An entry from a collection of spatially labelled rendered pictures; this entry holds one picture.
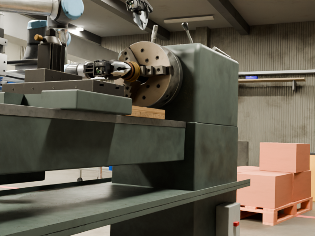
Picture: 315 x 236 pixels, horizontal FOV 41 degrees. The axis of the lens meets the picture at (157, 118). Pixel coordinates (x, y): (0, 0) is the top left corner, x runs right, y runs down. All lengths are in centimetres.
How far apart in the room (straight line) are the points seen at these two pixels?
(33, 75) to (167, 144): 66
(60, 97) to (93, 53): 962
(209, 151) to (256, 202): 211
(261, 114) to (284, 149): 596
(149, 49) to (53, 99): 78
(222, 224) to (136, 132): 84
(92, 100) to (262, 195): 306
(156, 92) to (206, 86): 30
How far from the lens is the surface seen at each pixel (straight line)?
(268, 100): 1064
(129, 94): 199
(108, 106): 141
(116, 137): 156
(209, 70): 217
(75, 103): 129
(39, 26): 236
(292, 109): 1055
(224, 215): 228
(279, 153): 473
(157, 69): 192
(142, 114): 167
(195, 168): 203
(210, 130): 217
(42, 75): 157
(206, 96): 213
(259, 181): 420
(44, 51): 164
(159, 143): 182
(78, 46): 1042
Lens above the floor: 79
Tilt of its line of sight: 2 degrees up
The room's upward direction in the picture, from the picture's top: 2 degrees clockwise
